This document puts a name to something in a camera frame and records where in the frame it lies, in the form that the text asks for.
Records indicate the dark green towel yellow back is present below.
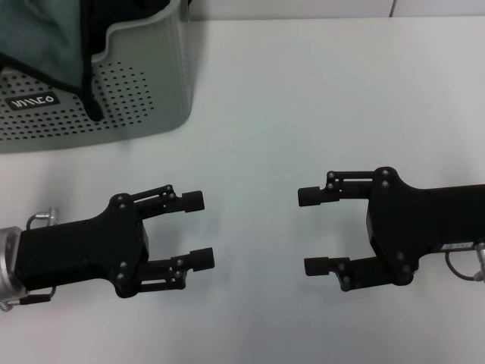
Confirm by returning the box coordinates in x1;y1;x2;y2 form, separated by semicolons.
0;0;105;122

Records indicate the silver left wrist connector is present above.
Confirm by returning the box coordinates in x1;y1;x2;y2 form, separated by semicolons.
25;206;64;229

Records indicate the grey perforated plastic storage box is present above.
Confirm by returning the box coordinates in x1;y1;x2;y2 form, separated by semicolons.
0;0;196;155

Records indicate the grey right gripper cable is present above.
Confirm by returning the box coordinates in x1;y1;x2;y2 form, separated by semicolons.
442;238;485;284

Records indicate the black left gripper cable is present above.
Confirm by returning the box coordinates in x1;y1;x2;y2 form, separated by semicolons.
0;286;58;312

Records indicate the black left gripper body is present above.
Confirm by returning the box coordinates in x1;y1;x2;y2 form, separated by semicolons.
16;193;150;299

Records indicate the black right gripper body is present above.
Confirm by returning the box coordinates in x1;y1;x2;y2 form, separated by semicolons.
365;165;485;287

